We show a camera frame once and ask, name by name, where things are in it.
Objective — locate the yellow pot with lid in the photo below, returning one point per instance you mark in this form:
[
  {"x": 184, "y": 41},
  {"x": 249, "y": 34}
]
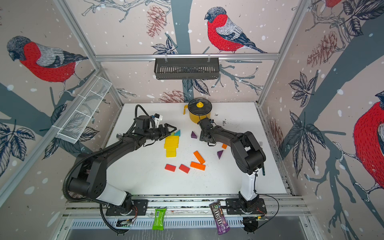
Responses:
[{"x": 198, "y": 108}]

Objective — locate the purple triangle block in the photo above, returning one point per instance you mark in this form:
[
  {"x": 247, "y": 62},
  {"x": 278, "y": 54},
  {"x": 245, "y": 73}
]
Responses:
[
  {"x": 219, "y": 154},
  {"x": 193, "y": 135}
]

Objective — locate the orange slanted block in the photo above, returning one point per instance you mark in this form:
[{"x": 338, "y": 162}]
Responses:
[{"x": 197, "y": 166}]

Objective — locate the fork with teal handle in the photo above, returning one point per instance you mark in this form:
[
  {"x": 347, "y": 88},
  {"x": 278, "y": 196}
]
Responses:
[{"x": 263, "y": 171}]

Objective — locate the orange upright block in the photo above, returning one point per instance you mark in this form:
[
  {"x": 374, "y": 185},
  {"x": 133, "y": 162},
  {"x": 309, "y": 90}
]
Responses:
[{"x": 199, "y": 157}]

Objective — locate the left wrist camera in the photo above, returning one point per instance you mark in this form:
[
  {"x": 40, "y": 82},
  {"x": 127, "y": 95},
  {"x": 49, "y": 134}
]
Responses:
[{"x": 157, "y": 118}]

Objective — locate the red square block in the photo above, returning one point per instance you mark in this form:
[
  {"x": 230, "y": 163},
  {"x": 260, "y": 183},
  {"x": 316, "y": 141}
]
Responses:
[{"x": 170, "y": 168}]

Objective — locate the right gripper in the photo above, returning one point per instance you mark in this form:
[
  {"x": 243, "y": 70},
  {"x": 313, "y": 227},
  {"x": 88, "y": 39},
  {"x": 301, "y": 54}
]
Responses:
[{"x": 201, "y": 137}]

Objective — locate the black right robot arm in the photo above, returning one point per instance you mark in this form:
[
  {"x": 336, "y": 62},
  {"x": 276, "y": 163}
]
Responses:
[{"x": 249, "y": 157}]

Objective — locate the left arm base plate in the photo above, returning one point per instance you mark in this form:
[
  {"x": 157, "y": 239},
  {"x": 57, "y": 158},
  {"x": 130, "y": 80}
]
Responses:
[{"x": 128, "y": 208}]

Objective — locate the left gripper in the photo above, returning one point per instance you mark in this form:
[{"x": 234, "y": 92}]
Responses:
[{"x": 162, "y": 133}]

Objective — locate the small yellow block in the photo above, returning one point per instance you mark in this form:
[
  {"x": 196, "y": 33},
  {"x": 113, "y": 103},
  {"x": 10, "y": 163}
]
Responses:
[{"x": 171, "y": 150}]

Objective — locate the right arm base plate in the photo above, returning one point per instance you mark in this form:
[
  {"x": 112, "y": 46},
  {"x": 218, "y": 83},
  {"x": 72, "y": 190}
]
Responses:
[{"x": 242, "y": 207}]

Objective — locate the green snack packet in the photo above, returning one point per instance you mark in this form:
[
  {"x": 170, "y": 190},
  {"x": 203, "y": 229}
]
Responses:
[{"x": 158, "y": 224}]

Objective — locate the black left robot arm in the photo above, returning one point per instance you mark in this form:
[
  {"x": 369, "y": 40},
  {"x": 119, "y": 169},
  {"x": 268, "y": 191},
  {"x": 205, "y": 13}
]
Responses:
[{"x": 87, "y": 179}]

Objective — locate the long yellow rectangle block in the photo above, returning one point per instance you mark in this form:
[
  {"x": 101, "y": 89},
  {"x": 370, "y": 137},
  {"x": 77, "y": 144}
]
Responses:
[{"x": 173, "y": 138}]

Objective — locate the purple m&m candy packet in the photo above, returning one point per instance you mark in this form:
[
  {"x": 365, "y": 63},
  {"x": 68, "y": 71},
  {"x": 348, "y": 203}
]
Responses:
[{"x": 220, "y": 220}]

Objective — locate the black wire shelf basket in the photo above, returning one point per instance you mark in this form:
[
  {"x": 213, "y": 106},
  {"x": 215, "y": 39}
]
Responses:
[{"x": 187, "y": 69}]

